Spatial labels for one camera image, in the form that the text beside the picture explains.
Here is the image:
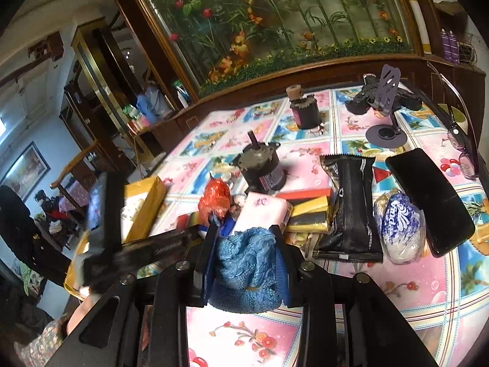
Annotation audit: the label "blue knitted cloth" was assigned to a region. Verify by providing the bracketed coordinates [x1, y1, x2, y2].
[208, 227, 283, 314]

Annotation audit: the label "blue white plastic bag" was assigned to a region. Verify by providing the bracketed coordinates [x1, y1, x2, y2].
[372, 189, 428, 265]

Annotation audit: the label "black foil packet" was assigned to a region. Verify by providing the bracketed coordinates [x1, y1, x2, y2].
[312, 153, 384, 264]

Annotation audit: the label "orange patterned packet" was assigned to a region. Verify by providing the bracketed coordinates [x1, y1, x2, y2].
[176, 213, 210, 234]

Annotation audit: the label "framed wall picture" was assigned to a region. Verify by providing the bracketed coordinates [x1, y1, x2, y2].
[0, 141, 51, 201]

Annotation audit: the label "black phone stand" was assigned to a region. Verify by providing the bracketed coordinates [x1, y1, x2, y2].
[365, 63, 409, 148]

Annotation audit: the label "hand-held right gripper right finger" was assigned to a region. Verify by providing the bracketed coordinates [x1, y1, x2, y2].
[267, 225, 440, 367]

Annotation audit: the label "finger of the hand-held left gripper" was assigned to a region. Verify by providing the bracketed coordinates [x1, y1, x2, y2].
[120, 226, 209, 268]

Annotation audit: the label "white rolled paper yellow band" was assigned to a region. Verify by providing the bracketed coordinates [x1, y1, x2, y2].
[395, 0, 434, 56]

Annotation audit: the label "black folded gadget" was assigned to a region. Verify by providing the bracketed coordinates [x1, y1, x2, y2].
[344, 73, 423, 115]

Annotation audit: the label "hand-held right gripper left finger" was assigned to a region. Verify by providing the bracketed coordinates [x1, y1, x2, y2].
[46, 224, 222, 367]

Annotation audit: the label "yellow cardboard box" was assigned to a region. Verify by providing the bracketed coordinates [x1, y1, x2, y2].
[63, 175, 167, 301]

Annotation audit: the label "wooden chair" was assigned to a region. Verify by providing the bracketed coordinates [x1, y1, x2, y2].
[50, 139, 100, 230]

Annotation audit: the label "person's left forearm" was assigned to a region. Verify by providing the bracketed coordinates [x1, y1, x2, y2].
[65, 287, 102, 335]

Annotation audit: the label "black jar with cork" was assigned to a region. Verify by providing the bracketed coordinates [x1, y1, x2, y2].
[286, 84, 321, 131]

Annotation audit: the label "blue water jug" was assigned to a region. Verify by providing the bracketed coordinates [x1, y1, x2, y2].
[135, 86, 172, 123]

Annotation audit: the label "green white cup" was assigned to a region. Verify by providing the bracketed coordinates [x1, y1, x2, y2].
[437, 102, 470, 132]

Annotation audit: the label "purple bottle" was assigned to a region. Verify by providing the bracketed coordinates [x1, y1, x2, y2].
[439, 28, 450, 62]
[449, 31, 460, 64]

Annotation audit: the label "black wire basket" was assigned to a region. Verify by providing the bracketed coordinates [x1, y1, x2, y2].
[458, 38, 478, 64]

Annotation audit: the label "orange plastic bag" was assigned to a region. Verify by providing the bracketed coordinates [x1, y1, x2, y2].
[198, 172, 234, 238]

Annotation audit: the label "black motor purple label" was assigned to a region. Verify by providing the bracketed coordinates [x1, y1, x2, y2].
[233, 130, 288, 194]

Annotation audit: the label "black smartphone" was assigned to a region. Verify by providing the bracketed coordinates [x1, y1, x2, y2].
[385, 147, 476, 258]

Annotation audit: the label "purple eyeglasses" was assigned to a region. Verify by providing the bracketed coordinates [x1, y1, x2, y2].
[426, 60, 480, 180]

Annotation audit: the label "pink green packets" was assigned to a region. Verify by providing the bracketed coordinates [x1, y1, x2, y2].
[122, 105, 150, 132]

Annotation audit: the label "white green bottle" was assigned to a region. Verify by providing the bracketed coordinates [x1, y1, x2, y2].
[172, 80, 189, 109]

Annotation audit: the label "floral patterned clothing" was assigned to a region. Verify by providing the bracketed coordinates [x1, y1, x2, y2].
[13, 313, 73, 367]

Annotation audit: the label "wooden wall shelf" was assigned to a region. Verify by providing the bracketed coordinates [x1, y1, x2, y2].
[28, 32, 64, 62]

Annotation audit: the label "wooden glass display cabinet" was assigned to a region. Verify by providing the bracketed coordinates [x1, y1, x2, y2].
[59, 17, 172, 169]

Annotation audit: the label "pink tissue pack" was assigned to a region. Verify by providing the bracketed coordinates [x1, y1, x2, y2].
[231, 191, 295, 238]

